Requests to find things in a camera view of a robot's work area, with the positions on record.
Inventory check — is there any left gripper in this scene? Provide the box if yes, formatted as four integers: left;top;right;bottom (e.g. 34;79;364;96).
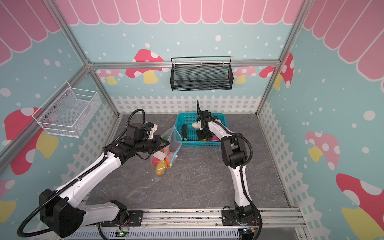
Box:
134;134;170;154

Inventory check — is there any teal plastic basket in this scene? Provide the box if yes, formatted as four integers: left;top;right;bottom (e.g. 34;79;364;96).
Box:
175;113;221;148

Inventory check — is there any red pepper toy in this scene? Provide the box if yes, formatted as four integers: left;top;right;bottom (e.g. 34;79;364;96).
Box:
152;155;165;167

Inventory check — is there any clear zip top bag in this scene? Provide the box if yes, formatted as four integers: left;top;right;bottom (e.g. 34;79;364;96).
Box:
150;126;183;182

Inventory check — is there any orange carrot toy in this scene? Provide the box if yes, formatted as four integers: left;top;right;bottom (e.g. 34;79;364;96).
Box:
164;146;172;167

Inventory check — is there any yellow potato toy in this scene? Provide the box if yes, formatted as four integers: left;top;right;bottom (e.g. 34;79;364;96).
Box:
156;160;168;176

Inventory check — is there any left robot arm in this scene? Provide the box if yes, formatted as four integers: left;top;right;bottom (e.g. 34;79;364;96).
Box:
17;122;170;238

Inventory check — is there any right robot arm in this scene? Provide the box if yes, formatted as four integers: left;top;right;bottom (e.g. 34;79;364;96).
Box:
197;108;256;224

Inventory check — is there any purple onion toy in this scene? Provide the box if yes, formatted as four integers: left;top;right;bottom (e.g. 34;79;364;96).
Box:
211;135;220;142

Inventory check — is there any white radish toy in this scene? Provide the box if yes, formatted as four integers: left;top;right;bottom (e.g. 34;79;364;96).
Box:
192;121;201;129

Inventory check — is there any black mesh wall basket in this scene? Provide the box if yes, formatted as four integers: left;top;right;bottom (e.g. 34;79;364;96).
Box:
170;56;234;92

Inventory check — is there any white wire wall basket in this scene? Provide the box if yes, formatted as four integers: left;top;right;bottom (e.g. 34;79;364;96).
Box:
32;82;102;138

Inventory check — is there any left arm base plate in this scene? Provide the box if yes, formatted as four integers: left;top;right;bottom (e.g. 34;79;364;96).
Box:
101;210;144;227

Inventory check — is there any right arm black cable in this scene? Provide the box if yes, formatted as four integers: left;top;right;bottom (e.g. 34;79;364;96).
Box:
196;100;254;211

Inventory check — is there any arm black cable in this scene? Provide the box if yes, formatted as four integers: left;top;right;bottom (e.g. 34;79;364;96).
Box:
196;100;254;211
16;108;146;238

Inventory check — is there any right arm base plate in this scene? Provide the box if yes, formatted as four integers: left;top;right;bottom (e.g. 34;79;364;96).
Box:
221;209;263;227

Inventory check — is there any aluminium front rail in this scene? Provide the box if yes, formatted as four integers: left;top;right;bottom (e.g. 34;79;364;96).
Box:
58;206;307;230

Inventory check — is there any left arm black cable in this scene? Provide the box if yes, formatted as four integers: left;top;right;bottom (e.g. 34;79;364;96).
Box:
16;108;146;238

